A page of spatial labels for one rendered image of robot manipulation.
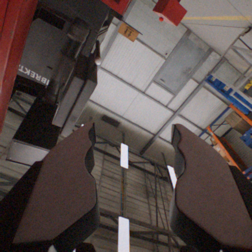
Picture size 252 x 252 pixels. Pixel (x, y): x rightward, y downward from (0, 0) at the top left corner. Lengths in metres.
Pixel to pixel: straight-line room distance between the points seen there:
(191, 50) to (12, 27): 6.83
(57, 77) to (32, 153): 0.51
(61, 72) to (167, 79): 6.24
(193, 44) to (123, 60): 2.63
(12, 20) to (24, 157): 0.78
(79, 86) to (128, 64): 6.11
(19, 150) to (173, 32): 6.46
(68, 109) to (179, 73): 6.59
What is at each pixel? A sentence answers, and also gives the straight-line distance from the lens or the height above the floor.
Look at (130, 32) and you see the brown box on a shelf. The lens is 1.96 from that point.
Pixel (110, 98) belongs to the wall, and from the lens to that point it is 7.36.
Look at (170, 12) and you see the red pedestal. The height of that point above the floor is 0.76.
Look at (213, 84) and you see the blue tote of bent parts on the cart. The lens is 3.16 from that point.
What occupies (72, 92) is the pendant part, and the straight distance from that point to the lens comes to 0.85.
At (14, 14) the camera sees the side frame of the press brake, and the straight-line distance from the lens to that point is 0.63.
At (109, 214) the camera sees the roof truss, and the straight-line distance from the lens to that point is 5.01.
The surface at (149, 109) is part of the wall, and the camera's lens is 7.65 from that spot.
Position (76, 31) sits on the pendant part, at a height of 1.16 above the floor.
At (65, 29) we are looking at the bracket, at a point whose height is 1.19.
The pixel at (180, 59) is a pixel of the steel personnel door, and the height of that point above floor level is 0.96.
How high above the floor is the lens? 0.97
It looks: 27 degrees up
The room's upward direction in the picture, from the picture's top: 144 degrees counter-clockwise
